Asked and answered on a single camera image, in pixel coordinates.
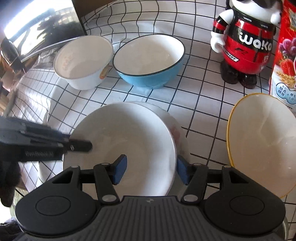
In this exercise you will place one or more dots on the tall white ceramic bowl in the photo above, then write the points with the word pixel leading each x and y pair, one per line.
pixel 84 62

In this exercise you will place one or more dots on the red cereal bag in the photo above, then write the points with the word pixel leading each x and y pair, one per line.
pixel 282 80

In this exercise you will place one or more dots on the white bowl with gold pattern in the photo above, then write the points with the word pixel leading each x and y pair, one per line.
pixel 107 128

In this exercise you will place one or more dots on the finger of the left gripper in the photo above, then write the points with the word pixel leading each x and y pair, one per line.
pixel 75 145

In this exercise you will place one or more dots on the blue ceramic bowl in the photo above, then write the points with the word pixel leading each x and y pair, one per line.
pixel 149 61

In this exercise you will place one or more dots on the red white robot figurine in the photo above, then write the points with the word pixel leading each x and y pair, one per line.
pixel 244 35

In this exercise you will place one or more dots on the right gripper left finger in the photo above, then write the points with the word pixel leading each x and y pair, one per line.
pixel 108 175

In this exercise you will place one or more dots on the white bowl with yellow rim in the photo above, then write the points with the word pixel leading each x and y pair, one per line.
pixel 260 140

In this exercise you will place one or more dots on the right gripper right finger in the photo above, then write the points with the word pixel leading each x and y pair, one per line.
pixel 194 176

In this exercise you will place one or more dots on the white bowl with pink flowers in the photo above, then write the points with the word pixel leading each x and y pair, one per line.
pixel 173 132

